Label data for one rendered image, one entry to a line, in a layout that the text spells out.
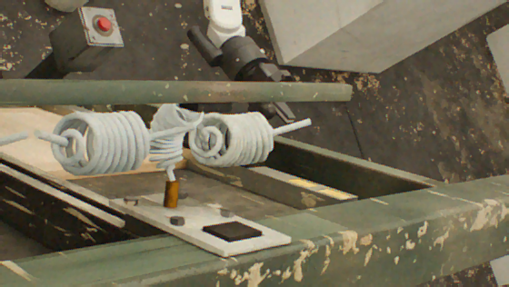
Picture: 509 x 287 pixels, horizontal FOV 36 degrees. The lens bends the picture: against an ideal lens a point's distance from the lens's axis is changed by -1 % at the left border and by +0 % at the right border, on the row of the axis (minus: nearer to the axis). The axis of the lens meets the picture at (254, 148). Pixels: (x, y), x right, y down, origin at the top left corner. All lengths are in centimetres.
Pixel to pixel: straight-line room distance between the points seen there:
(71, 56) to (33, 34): 110
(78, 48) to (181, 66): 156
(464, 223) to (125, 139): 54
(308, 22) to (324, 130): 61
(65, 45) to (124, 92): 151
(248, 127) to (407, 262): 28
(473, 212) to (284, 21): 310
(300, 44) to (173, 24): 70
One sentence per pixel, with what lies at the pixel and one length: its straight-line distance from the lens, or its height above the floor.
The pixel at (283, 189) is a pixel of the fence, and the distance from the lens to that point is 139.
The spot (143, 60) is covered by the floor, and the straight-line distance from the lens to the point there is 356.
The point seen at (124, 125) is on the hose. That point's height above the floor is 188.
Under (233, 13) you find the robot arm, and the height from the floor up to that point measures 149.
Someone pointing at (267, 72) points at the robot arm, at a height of 154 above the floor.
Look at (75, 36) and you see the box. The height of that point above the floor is 88.
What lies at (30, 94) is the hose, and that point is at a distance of 67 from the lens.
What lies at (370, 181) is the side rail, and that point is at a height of 159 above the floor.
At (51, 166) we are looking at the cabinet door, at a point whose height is 134.
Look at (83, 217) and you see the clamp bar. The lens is 98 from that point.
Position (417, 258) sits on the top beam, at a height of 190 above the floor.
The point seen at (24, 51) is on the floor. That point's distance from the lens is 323.
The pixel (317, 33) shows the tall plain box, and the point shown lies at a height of 33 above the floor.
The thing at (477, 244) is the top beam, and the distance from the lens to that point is 119.
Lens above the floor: 247
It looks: 41 degrees down
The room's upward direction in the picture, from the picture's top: 61 degrees clockwise
